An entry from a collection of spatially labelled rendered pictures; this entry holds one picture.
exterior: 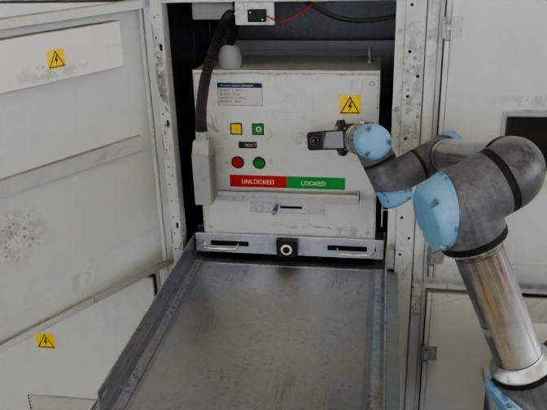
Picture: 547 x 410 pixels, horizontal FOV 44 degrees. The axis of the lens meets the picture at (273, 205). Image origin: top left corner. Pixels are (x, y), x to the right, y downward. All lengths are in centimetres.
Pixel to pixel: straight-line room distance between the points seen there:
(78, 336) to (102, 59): 92
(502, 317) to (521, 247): 67
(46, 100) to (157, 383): 69
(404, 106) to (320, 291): 52
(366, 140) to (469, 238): 41
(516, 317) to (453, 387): 88
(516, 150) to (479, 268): 20
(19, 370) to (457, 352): 138
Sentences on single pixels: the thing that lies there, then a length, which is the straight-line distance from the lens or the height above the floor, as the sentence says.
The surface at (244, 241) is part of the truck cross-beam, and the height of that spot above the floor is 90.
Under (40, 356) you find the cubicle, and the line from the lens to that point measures 235.
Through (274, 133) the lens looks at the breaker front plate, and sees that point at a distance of 184.
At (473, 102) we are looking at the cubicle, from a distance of 174.
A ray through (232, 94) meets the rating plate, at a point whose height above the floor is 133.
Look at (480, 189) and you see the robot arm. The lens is 113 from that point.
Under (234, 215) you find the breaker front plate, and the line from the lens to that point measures 195.
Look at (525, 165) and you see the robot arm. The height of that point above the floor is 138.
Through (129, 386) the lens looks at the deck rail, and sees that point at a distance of 153.
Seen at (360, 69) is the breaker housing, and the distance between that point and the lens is 181.
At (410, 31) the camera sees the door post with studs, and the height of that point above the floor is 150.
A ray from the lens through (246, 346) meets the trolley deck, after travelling 161.
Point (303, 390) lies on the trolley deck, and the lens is 148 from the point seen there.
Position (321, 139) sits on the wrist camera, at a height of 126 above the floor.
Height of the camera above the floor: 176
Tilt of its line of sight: 23 degrees down
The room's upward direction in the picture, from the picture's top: 2 degrees counter-clockwise
